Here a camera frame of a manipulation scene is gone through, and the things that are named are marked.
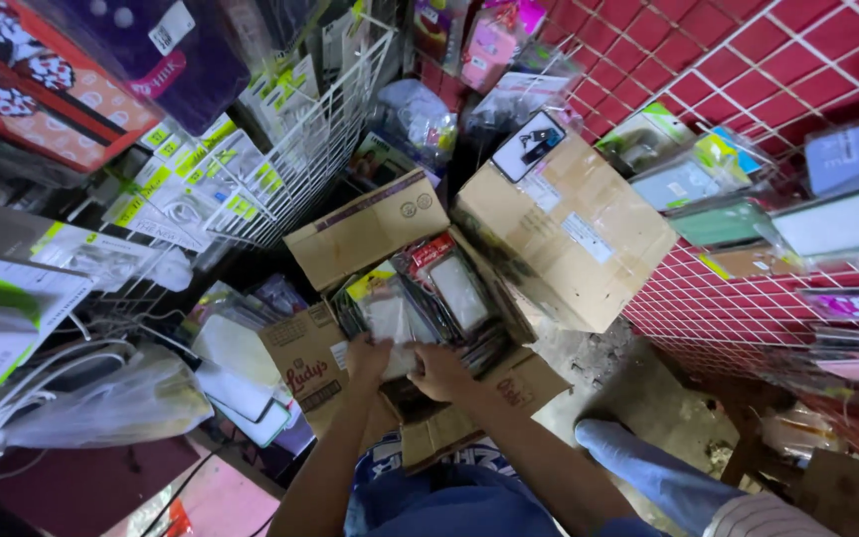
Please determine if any person's right hand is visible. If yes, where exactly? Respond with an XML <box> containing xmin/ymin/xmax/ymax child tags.
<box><xmin>407</xmin><ymin>342</ymin><xmax>481</xmax><ymax>405</ymax></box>

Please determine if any person's left hand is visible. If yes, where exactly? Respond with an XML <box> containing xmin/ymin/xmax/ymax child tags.
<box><xmin>344</xmin><ymin>333</ymin><xmax>395</xmax><ymax>386</ymax></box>

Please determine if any clear phone case packet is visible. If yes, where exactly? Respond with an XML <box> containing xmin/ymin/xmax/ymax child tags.
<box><xmin>364</xmin><ymin>297</ymin><xmax>432</xmax><ymax>381</ymax></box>

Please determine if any yellow label phone case packet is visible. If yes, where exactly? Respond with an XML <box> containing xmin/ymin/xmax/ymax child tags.
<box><xmin>340</xmin><ymin>261</ymin><xmax>438</xmax><ymax>352</ymax></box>

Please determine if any row of packets in carton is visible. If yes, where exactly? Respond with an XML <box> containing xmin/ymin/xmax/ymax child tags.
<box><xmin>329</xmin><ymin>250</ymin><xmax>523</xmax><ymax>377</ymax></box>

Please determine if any open cardboard box red print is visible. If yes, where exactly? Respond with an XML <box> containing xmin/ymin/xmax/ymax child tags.
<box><xmin>258</xmin><ymin>168</ymin><xmax>573</xmax><ymax>472</ymax></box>

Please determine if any red label phone case packet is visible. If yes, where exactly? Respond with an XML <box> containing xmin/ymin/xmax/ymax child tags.
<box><xmin>391</xmin><ymin>233</ymin><xmax>495</xmax><ymax>343</ymax></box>

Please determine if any stack of white phone cases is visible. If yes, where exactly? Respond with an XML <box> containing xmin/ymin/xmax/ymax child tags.
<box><xmin>189</xmin><ymin>312</ymin><xmax>300</xmax><ymax>450</ymax></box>

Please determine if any person's blue shirt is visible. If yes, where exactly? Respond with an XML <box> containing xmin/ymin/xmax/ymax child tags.
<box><xmin>343</xmin><ymin>433</ymin><xmax>665</xmax><ymax>537</ymax></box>

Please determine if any large closed cardboard box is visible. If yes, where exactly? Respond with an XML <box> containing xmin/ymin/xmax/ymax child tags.
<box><xmin>450</xmin><ymin>128</ymin><xmax>679</xmax><ymax>335</ymax></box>

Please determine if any clear bag of small items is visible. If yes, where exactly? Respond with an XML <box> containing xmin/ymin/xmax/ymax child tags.
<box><xmin>374</xmin><ymin>78</ymin><xmax>462</xmax><ymax>171</ymax></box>

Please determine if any black framed white card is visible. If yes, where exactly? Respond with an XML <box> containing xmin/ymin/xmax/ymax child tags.
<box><xmin>490</xmin><ymin>109</ymin><xmax>569</xmax><ymax>184</ymax></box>

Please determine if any clear plastic bag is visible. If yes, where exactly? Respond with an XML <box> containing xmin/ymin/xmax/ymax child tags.
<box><xmin>0</xmin><ymin>349</ymin><xmax>216</xmax><ymax>457</ymax></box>

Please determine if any pink phone case packet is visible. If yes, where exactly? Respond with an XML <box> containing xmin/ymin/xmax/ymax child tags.
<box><xmin>460</xmin><ymin>18</ymin><xmax>521</xmax><ymax>95</ymax></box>

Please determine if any grey phone case packet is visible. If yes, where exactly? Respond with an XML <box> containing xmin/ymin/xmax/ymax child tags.
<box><xmin>629</xmin><ymin>155</ymin><xmax>725</xmax><ymax>215</ymax></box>

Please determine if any green label accessory packet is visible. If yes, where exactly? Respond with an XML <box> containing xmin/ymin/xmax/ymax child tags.
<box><xmin>596</xmin><ymin>101</ymin><xmax>696</xmax><ymax>179</ymax></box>

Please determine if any wooden stool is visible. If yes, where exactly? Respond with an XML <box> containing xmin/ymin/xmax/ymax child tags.
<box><xmin>649</xmin><ymin>339</ymin><xmax>799</xmax><ymax>489</ymax></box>

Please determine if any purple phone case packet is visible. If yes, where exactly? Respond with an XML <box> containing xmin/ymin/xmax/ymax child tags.
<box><xmin>57</xmin><ymin>0</ymin><xmax>253</xmax><ymax>137</ymax></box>

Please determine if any green phone case packet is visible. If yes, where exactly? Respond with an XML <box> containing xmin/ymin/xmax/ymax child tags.
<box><xmin>667</xmin><ymin>197</ymin><xmax>775</xmax><ymax>252</ymax></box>

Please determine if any dark red counter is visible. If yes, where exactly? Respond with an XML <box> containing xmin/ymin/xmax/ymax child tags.
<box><xmin>0</xmin><ymin>435</ymin><xmax>205</xmax><ymax>537</ymax></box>

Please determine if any brown phone case packet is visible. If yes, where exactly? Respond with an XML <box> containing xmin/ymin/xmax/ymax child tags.
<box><xmin>696</xmin><ymin>245</ymin><xmax>805</xmax><ymax>282</ymax></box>

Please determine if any red patterned flat box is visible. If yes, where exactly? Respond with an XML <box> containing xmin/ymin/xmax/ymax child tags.
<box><xmin>0</xmin><ymin>0</ymin><xmax>164</xmax><ymax>175</ymax></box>

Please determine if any magenta phone case packet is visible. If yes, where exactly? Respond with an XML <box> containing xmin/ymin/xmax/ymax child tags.
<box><xmin>801</xmin><ymin>286</ymin><xmax>859</xmax><ymax>323</ymax></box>

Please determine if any white phone case packet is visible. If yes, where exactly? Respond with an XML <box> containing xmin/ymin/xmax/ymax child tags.
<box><xmin>771</xmin><ymin>181</ymin><xmax>859</xmax><ymax>260</ymax></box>

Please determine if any brown cardboard carton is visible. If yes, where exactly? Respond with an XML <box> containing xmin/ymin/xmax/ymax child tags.
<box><xmin>793</xmin><ymin>446</ymin><xmax>859</xmax><ymax>537</ymax></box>

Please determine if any blue phone case packet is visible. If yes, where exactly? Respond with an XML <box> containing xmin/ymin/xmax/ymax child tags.
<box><xmin>804</xmin><ymin>110</ymin><xmax>859</xmax><ymax>198</ymax></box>

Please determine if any white wire rack with packets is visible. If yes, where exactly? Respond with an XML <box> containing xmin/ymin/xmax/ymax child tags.
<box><xmin>97</xmin><ymin>11</ymin><xmax>398</xmax><ymax>252</ymax></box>

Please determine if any black cable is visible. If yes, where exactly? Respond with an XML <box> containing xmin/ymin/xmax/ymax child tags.
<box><xmin>137</xmin><ymin>446</ymin><xmax>223</xmax><ymax>537</ymax></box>

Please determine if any wire grid panel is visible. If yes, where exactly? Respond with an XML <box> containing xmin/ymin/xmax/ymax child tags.
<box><xmin>534</xmin><ymin>0</ymin><xmax>859</xmax><ymax>472</ymax></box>

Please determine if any white cable bundle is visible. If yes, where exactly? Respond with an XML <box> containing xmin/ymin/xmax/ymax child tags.
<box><xmin>0</xmin><ymin>328</ymin><xmax>143</xmax><ymax>480</ymax></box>

